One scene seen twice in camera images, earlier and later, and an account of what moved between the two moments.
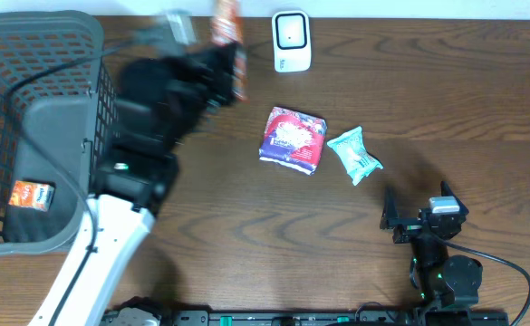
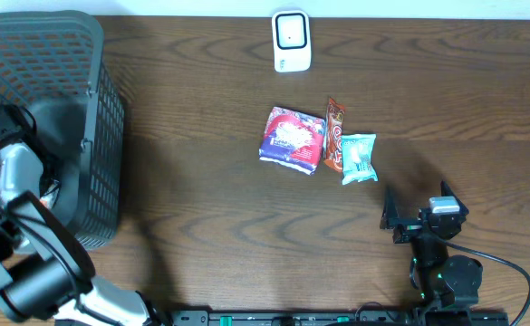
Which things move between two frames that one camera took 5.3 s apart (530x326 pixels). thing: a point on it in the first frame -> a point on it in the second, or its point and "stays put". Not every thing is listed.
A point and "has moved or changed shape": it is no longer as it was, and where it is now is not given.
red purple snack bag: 293,139 stays put
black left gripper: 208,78 -> 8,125
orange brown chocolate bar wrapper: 226,28 -> 335,113
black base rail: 308,318 stays put
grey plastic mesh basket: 45,117 stays put
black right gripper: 408,227 stays put
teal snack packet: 358,162 has moved or changed shape
